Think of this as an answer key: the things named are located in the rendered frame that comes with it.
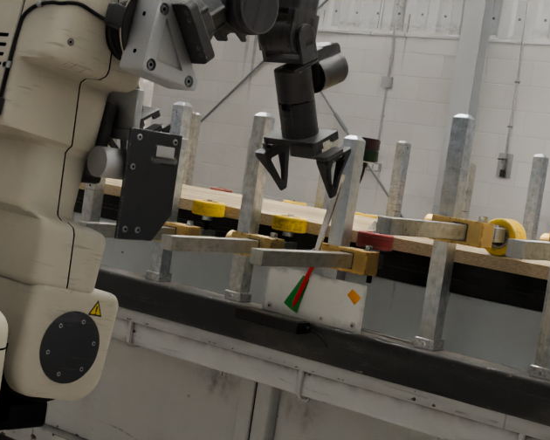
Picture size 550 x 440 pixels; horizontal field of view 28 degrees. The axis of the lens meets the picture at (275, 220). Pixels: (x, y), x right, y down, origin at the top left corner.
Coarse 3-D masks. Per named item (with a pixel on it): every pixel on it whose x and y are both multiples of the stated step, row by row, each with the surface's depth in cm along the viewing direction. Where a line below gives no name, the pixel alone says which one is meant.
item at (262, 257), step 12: (252, 252) 206; (264, 252) 205; (276, 252) 208; (288, 252) 211; (300, 252) 214; (312, 252) 217; (324, 252) 221; (336, 252) 226; (252, 264) 206; (264, 264) 205; (276, 264) 208; (288, 264) 212; (300, 264) 215; (312, 264) 218; (324, 264) 222; (336, 264) 225; (348, 264) 229
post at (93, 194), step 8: (88, 184) 279; (96, 184) 278; (104, 184) 280; (88, 192) 279; (96, 192) 278; (88, 200) 278; (96, 200) 279; (88, 208) 278; (96, 208) 279; (88, 216) 278; (96, 216) 279
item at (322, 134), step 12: (300, 108) 165; (312, 108) 166; (288, 120) 166; (300, 120) 165; (312, 120) 166; (276, 132) 171; (288, 132) 167; (300, 132) 166; (312, 132) 167; (324, 132) 168; (336, 132) 168; (276, 144) 169; (288, 144) 168; (300, 144) 165; (312, 144) 164
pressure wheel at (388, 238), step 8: (360, 232) 237; (368, 232) 235; (376, 232) 238; (360, 240) 237; (368, 240) 235; (376, 240) 235; (384, 240) 235; (392, 240) 237; (376, 248) 235; (384, 248) 235; (392, 248) 238; (368, 280) 239
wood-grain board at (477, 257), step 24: (192, 192) 326; (216, 192) 356; (264, 216) 265; (312, 216) 288; (360, 216) 339; (408, 240) 241; (432, 240) 255; (480, 264) 230; (504, 264) 227; (528, 264) 224
